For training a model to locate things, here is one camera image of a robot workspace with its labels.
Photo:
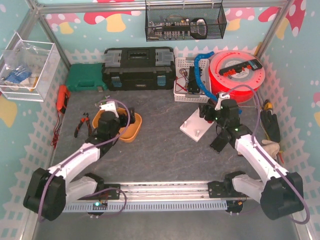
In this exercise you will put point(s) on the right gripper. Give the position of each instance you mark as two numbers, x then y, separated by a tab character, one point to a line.
207	111

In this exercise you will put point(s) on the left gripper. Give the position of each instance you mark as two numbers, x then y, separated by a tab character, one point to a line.
124	117

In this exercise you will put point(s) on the white peg board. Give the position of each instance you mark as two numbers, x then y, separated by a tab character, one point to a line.
195	126

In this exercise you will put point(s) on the black aluminium extrusion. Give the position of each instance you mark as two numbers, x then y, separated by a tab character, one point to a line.
222	139

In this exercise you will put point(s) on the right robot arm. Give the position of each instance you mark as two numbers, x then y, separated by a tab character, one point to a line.
278	191

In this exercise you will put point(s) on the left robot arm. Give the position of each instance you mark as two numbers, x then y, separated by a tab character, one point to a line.
50	190

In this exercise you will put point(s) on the yellow plastic tray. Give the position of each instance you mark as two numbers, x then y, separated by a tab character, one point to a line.
132	131

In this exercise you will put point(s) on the green pipe fitting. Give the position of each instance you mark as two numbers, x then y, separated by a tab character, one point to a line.
102	102

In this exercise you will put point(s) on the black plate assembly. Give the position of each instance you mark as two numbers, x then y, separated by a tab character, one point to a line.
192	86

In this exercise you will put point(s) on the white perforated basket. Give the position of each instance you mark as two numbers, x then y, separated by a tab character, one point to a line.
185	88

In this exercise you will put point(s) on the black rubber glove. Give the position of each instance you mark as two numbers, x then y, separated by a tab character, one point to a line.
270	125

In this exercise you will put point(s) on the green tool case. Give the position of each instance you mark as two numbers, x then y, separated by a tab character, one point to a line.
85	77

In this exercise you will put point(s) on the orange multimeter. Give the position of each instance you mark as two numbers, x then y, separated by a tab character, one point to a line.
62	99

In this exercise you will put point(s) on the black toolbox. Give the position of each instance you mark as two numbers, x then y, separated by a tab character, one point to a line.
139	68

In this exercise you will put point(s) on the black power strip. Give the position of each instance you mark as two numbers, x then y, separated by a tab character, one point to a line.
252	64

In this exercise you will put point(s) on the beige work glove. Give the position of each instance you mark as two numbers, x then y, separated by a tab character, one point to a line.
271	147

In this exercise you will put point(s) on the clear acrylic box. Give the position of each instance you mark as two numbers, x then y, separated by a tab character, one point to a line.
27	69

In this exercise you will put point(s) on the orange handled pliers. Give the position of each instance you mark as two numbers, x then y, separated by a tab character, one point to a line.
85	119

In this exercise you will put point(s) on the black wire mesh basket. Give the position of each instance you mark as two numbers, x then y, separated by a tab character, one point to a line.
180	22

